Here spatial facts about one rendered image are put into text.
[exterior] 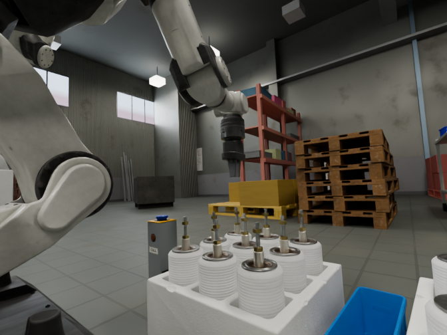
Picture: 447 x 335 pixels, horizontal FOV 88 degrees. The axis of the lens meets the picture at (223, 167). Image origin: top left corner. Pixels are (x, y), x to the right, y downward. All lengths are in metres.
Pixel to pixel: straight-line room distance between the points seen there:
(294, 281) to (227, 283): 0.15
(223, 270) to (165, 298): 0.18
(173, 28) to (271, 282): 0.57
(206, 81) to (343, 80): 7.22
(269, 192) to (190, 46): 2.40
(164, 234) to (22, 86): 0.52
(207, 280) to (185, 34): 0.56
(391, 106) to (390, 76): 0.76
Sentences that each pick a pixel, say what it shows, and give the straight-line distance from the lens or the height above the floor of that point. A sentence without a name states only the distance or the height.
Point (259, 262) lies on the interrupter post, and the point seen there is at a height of 0.26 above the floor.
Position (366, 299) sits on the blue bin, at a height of 0.09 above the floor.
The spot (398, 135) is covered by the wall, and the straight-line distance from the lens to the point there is 7.20.
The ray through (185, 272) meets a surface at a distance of 0.66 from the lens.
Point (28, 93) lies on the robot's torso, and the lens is 0.58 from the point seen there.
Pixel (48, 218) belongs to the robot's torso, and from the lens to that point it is 0.52.
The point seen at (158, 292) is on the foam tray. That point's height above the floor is 0.16.
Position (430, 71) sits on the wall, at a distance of 7.55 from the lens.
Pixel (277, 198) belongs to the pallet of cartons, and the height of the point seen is 0.24.
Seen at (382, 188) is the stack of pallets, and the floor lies 0.34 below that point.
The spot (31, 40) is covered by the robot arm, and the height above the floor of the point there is 0.91.
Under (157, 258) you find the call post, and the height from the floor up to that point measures 0.20.
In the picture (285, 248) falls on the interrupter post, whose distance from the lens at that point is 0.62.
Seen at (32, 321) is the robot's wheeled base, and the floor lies 0.25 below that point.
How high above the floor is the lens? 0.42
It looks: 4 degrees up
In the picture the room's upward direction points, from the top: 3 degrees counter-clockwise
